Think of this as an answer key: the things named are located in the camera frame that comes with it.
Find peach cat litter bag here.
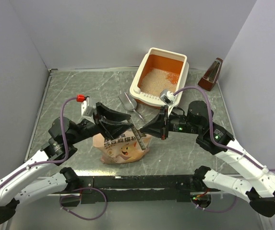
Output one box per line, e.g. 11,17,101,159
93,130,152,164

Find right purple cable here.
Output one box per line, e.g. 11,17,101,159
174,85,275,214

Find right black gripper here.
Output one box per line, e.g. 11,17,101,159
140,104,202,140

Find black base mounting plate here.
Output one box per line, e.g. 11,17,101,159
77,174,207,202

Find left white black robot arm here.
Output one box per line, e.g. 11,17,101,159
0,101,133,224

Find white orange litter box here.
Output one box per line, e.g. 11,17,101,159
129,47,189,108

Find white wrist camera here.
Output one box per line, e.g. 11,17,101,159
159,89,176,115
76,94,96,118

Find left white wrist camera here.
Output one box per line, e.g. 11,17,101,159
76,94,96,118

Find aluminium rail frame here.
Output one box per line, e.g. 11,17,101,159
6,186,229,199

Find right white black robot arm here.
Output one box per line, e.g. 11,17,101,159
141,101,275,218

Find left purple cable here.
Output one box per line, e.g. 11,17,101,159
0,95,109,220

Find metal litter scoop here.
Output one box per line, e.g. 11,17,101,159
118,92,144,122

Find brown wooden metronome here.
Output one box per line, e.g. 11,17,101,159
198,57,223,91

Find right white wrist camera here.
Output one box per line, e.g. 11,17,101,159
159,89,176,115

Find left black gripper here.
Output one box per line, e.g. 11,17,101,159
69,102,134,144

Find beige litter granules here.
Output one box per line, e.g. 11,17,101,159
140,69,179,97

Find purple cable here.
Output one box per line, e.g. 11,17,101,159
0,95,109,220
174,85,275,214

